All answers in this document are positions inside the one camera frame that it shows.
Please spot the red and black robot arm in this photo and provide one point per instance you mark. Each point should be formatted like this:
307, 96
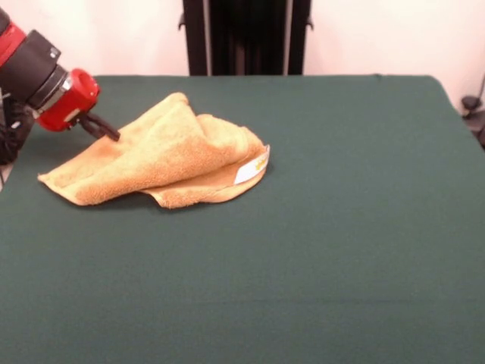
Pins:
30, 64

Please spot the tan terry towel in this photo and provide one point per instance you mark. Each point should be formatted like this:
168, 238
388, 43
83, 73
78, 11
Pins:
170, 151

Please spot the tall black metal rack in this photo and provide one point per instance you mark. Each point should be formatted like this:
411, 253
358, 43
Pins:
246, 38

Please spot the dark green table cloth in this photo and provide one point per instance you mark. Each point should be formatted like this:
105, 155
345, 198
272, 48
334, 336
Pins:
303, 265

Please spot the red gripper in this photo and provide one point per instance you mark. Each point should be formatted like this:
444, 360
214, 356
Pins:
72, 106

